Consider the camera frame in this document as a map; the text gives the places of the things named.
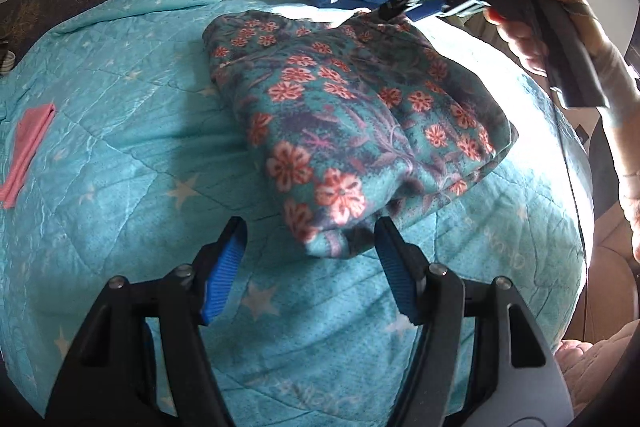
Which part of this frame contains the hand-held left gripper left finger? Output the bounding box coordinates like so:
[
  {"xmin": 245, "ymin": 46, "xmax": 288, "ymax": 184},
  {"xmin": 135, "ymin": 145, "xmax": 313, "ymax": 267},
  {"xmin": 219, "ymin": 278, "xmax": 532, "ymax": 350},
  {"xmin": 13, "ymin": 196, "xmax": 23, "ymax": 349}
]
[{"xmin": 45, "ymin": 216, "xmax": 249, "ymax": 427}]

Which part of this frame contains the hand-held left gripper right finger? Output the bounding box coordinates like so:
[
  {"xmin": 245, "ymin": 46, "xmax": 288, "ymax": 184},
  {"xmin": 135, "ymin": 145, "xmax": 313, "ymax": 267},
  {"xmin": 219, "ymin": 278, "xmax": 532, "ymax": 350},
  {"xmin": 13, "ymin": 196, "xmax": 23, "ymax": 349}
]
[{"xmin": 374, "ymin": 216, "xmax": 566, "ymax": 427}]

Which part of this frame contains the teal floral garment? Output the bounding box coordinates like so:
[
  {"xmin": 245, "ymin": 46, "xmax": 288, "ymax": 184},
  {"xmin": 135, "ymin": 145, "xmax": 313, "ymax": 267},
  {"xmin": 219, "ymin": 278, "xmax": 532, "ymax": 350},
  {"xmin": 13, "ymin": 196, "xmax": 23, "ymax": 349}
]
[{"xmin": 202, "ymin": 9, "xmax": 520, "ymax": 260}]

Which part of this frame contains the person's right forearm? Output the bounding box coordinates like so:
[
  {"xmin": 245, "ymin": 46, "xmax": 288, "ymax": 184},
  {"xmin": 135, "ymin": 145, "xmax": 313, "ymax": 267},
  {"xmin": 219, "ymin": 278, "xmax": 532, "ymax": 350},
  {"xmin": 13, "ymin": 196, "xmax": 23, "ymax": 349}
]
[{"xmin": 594, "ymin": 39, "xmax": 640, "ymax": 264}]

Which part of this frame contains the person's right hand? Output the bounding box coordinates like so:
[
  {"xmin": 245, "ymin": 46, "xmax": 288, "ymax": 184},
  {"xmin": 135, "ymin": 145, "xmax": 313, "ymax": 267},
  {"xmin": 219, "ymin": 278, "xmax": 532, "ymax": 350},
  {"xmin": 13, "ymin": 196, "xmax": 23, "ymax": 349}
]
[{"xmin": 484, "ymin": 0, "xmax": 617, "ymax": 80}]

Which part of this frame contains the teal star-print quilt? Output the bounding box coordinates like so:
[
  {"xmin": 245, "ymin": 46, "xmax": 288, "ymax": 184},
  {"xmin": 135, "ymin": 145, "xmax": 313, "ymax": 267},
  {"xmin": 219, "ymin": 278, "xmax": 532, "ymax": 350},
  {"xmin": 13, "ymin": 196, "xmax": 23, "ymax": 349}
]
[{"xmin": 0, "ymin": 0, "xmax": 588, "ymax": 427}]

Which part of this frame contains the person's pink fluffy clothing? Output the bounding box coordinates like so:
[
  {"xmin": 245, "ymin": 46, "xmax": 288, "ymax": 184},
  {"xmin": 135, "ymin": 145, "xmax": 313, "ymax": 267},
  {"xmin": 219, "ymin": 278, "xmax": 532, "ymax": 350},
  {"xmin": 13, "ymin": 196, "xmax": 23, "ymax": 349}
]
[{"xmin": 552, "ymin": 321, "xmax": 640, "ymax": 427}]

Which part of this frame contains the pink folded cloth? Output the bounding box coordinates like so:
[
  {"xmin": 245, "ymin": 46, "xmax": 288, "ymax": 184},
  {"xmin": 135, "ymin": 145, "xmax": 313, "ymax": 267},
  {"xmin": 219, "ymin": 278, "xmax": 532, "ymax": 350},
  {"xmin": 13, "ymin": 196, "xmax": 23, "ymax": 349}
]
[{"xmin": 0, "ymin": 103, "xmax": 57, "ymax": 210}]

